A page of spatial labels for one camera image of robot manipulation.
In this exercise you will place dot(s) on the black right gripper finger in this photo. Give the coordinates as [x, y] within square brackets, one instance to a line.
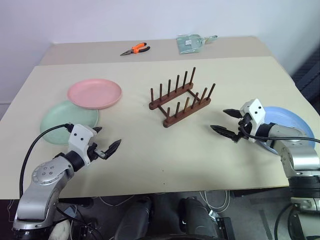
[225, 131]
[233, 113]

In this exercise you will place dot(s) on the white rounded object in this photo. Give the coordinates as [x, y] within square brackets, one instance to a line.
[61, 229]

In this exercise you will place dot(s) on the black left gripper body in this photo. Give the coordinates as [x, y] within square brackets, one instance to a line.
[96, 152]

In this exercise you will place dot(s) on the green plate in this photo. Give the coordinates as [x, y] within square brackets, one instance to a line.
[60, 120]

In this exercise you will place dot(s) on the black box under table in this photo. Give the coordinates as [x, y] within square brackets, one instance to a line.
[226, 228]

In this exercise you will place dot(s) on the pink plate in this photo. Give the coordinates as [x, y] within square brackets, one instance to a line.
[94, 93]

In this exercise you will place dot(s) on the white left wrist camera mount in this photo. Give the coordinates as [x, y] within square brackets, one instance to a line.
[81, 136]

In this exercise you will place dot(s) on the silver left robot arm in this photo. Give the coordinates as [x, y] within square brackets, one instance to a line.
[40, 190]

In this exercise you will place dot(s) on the clear plastic bag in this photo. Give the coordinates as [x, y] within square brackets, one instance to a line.
[189, 43]

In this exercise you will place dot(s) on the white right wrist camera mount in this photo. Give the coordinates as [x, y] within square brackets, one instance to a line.
[256, 111]

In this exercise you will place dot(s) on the blue plate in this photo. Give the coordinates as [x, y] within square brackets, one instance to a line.
[287, 116]

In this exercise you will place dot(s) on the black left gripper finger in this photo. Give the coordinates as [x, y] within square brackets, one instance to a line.
[113, 147]
[98, 129]

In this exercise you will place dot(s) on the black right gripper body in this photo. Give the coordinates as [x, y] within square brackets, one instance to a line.
[245, 127]

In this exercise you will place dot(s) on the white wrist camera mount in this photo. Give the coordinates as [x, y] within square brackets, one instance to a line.
[256, 111]
[81, 136]

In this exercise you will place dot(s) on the dark rounded shape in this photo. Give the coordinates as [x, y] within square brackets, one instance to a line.
[136, 217]
[196, 218]

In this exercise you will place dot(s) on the black ribbed radiator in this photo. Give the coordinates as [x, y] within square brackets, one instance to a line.
[308, 72]

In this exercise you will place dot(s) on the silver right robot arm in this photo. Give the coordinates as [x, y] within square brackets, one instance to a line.
[297, 155]

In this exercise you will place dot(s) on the brown wooden dish rack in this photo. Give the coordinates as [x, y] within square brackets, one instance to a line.
[181, 100]

